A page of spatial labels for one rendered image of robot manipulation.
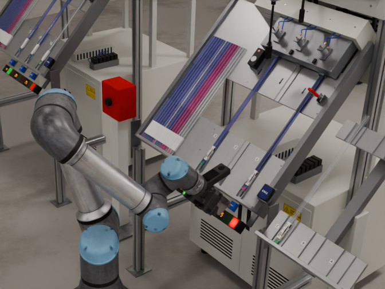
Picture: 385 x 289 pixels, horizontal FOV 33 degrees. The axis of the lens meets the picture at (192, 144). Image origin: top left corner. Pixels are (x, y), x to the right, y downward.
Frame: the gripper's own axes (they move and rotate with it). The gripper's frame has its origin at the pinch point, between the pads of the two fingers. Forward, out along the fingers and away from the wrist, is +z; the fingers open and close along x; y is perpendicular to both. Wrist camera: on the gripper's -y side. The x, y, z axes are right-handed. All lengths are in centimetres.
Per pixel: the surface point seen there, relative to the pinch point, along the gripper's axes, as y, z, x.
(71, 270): 63, 39, -80
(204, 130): -18.3, 3.4, -31.4
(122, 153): 6, 35, -94
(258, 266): 11.8, 20.4, 11.6
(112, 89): -15, 8, -95
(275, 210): -7.0, 4.5, 14.4
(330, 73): -56, -1, 5
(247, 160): -16.7, 3.5, -6.3
